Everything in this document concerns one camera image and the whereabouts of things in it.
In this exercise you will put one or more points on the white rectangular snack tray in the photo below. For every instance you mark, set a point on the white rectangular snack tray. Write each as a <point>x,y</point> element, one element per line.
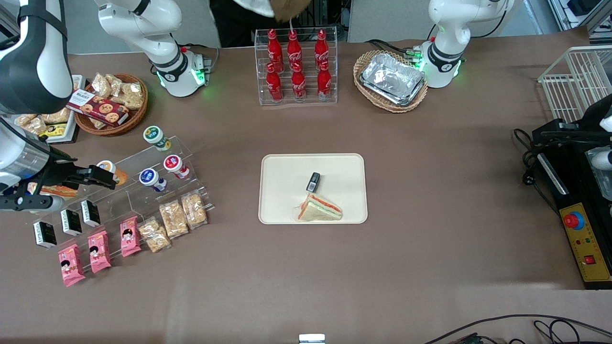
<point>79,83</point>

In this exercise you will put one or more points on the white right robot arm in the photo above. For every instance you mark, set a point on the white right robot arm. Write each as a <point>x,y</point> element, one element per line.
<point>38,71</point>

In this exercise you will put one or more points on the pink snack packet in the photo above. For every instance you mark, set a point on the pink snack packet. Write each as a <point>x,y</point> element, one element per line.
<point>129,236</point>
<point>99,251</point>
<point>71,265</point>

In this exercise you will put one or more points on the wrapped triangle sandwich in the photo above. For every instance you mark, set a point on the wrapped triangle sandwich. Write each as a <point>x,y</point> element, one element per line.
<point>60,191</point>
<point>320,210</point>

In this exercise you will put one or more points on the stack of foil trays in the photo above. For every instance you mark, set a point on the stack of foil trays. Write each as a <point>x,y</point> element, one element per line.
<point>392,79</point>

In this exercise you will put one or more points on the green lid gum bottle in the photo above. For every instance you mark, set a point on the green lid gum bottle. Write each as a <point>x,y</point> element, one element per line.
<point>155,137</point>

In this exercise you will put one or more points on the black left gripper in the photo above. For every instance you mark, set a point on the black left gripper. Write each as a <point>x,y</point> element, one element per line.
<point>594,116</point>

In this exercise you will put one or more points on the red lid gum bottle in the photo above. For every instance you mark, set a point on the red lid gum bottle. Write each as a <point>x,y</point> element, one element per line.
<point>175,166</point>

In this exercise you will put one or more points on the blue lid gum bottle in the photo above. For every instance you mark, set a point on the blue lid gum bottle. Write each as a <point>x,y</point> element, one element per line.
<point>151,178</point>

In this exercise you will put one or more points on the yellow snack packet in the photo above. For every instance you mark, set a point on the yellow snack packet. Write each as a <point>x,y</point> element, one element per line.
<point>55,130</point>

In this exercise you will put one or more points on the red cookie box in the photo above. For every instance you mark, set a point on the red cookie box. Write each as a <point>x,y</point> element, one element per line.
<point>98,107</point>

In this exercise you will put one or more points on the dark brown wicker basket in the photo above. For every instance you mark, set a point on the dark brown wicker basket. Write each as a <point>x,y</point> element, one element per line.
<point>136,117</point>

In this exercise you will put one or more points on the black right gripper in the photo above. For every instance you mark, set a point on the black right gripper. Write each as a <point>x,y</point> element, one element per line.
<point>60,171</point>

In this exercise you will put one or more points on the cream plastic tray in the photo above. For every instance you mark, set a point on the cream plastic tray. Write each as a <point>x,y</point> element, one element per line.
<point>287,191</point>

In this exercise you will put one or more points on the person in dark clothing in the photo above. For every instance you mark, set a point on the person in dark clothing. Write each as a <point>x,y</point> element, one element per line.
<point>239,21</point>

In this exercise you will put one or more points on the clear acrylic stepped shelf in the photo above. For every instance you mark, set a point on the clear acrylic stepped shelf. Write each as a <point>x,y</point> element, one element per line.
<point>138,157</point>

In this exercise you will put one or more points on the clear bag of snacks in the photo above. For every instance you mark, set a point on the clear bag of snacks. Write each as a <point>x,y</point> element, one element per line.
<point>98,123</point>
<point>101,85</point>
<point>25,119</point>
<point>56,116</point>
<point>37,126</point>
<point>133,94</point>
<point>115,81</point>

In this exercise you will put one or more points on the red cola bottle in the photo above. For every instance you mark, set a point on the red cola bottle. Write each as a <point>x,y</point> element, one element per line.
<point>274,48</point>
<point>321,48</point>
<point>324,83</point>
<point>299,85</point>
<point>294,48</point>
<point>274,86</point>

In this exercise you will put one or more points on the clear acrylic bottle rack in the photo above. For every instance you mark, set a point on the clear acrylic bottle rack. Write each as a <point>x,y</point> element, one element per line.
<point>308,52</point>

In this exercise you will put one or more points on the black and white box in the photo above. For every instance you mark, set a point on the black and white box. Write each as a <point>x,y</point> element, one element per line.
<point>44,234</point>
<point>90,213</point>
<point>71,222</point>

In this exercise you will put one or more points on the black equipment rack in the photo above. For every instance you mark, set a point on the black equipment rack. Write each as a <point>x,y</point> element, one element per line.
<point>334,12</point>

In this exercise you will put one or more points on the small silver object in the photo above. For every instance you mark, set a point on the small silver object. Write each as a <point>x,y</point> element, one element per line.
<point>311,338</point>

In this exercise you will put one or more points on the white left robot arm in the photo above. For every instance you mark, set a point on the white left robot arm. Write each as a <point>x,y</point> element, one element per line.
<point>442,57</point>

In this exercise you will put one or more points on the light tan wicker basket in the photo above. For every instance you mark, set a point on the light tan wicker basket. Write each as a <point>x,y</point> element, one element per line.
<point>363,91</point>

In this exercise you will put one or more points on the metal frame shelving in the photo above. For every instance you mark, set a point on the metal frame shelving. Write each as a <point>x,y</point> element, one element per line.
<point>581,12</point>

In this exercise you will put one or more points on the red emergency stop button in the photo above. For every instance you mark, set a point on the red emergency stop button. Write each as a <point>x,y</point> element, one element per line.
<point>573,220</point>

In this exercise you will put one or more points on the clear bag of crackers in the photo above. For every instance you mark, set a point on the clear bag of crackers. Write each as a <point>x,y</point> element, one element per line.
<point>173,219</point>
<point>194,209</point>
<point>154,235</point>

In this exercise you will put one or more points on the orange lid gum bottle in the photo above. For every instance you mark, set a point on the orange lid gum bottle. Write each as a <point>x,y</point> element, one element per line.
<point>120,176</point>

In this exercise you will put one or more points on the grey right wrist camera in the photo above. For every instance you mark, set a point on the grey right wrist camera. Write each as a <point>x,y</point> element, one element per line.
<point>28,203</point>

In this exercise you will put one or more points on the grey metal frame bar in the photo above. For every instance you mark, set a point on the grey metal frame bar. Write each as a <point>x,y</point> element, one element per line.
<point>8,14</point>

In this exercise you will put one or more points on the small black gum box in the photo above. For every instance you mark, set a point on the small black gum box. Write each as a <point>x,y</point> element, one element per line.
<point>313,182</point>

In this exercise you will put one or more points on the black control box yellow panel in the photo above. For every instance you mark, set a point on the black control box yellow panel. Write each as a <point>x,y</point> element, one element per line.
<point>573,191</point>

